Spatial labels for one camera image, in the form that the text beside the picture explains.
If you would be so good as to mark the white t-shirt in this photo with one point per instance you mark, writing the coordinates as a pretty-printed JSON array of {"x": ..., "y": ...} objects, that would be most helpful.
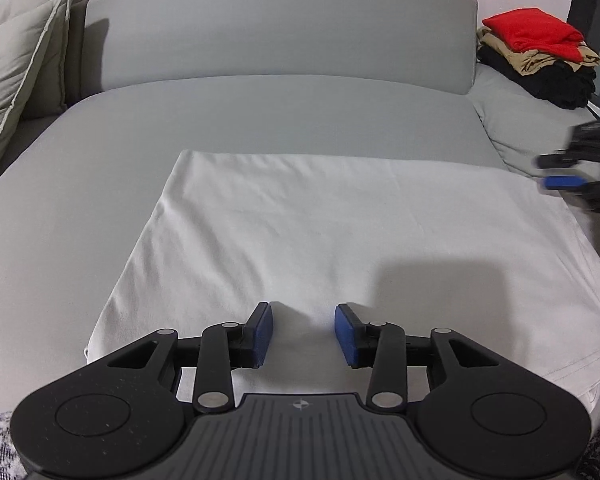
[{"x": 330, "y": 235}]

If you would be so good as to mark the red folded garment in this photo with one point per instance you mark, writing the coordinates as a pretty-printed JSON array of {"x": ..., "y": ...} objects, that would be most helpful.
[{"x": 530, "y": 30}]

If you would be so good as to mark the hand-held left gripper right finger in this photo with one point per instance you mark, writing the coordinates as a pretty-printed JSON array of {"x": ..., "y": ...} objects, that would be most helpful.
[{"x": 347, "y": 335}]

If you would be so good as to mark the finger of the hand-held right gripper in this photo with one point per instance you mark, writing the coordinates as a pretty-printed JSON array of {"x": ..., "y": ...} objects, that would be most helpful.
[
  {"x": 557, "y": 160},
  {"x": 565, "y": 182}
]

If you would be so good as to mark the black folded garment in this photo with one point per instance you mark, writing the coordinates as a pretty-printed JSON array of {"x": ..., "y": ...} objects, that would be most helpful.
[{"x": 560, "y": 85}]

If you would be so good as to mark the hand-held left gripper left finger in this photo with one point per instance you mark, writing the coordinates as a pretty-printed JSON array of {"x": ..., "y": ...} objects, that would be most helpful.
[{"x": 259, "y": 335}]

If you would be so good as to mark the small grey pillow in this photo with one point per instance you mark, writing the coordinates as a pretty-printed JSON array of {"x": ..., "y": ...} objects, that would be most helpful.
[{"x": 15, "y": 75}]

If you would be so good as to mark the grey sofa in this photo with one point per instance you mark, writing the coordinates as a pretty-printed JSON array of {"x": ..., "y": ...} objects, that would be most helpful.
[{"x": 280, "y": 110}]

